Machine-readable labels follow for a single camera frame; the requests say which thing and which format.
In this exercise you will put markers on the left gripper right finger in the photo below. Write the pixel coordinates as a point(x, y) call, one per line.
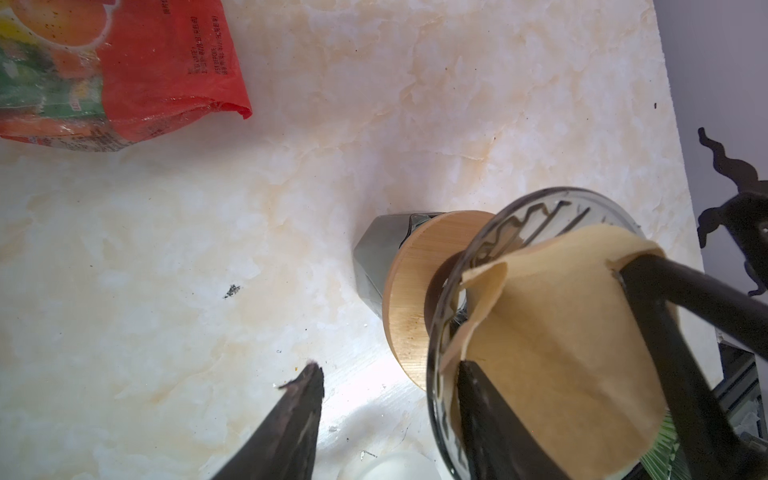
point(497, 444)

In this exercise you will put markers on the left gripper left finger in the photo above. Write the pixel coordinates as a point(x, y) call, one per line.
point(284, 445)

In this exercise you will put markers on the wooden dripper ring stand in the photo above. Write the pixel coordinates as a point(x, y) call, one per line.
point(415, 281)

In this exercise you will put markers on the frosted white glass pitcher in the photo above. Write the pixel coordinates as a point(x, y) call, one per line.
point(405, 465)

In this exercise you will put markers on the green glass dripper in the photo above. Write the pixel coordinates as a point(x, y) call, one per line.
point(659, 460)

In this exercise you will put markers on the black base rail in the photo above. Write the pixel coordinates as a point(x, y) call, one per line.
point(742, 394)

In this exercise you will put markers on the brown paper coffee filter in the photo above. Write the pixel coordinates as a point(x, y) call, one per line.
point(565, 352)

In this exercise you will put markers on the red snack bag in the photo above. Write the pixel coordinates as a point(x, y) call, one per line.
point(102, 75)

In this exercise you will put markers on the grey glass pitcher wooden handle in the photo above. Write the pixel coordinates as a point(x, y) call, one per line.
point(375, 252)

